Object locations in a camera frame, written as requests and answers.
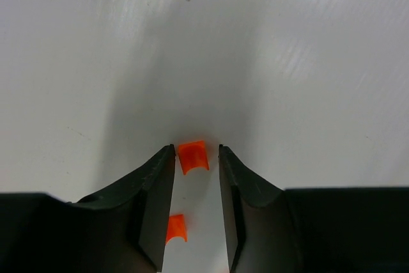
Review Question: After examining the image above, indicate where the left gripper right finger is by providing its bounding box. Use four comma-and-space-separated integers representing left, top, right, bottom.
219, 145, 408, 272

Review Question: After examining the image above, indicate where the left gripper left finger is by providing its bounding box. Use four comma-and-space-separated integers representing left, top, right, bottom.
1, 145, 175, 272

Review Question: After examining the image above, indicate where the orange arch lego piece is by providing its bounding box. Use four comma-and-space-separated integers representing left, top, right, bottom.
177, 141, 210, 175

